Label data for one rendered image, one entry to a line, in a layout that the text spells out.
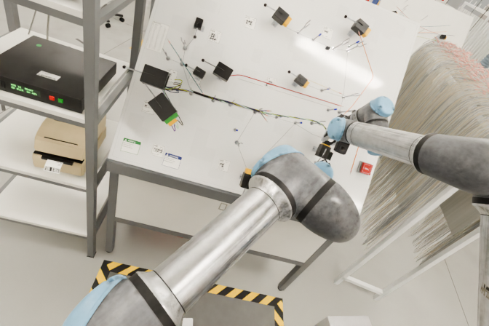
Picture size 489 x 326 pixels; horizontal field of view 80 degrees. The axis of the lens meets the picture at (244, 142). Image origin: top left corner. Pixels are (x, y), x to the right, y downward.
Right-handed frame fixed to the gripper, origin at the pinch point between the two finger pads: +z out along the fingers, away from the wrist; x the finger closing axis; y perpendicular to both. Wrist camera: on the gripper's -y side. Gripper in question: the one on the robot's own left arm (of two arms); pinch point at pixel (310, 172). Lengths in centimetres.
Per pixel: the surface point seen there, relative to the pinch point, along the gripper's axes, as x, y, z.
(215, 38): 68, -17, -17
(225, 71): 50, -17, -24
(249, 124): 29.4, -17.4, -7.1
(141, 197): 17, -80, -1
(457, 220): -60, 73, 64
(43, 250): 11, -157, 15
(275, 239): -27.9, -29.7, 27.1
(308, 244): -37, -15, 32
